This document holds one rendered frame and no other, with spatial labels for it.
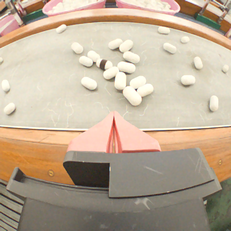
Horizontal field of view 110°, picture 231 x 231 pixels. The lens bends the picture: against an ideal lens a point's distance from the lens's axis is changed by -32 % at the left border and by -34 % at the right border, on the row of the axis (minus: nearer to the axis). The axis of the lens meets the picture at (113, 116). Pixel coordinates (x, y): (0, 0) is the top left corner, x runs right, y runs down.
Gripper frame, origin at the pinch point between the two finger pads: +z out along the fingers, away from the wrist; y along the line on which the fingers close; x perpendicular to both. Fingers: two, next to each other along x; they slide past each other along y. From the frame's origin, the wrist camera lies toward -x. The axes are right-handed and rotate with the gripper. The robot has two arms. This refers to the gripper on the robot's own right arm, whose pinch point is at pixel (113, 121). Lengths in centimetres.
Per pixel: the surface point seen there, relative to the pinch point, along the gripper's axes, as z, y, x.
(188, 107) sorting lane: 8.2, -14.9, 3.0
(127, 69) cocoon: 12.3, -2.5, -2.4
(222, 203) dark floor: -12, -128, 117
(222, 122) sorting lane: 5.6, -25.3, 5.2
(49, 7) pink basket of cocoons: 42, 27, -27
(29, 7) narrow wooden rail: 52, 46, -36
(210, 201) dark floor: -1, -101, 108
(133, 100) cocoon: 7.2, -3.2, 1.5
